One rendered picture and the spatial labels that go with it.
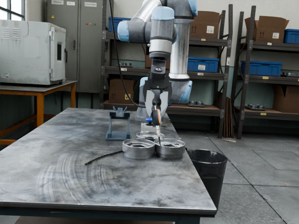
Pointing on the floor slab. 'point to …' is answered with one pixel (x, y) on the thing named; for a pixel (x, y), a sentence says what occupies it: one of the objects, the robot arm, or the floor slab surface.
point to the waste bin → (210, 170)
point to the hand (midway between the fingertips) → (155, 114)
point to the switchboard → (82, 42)
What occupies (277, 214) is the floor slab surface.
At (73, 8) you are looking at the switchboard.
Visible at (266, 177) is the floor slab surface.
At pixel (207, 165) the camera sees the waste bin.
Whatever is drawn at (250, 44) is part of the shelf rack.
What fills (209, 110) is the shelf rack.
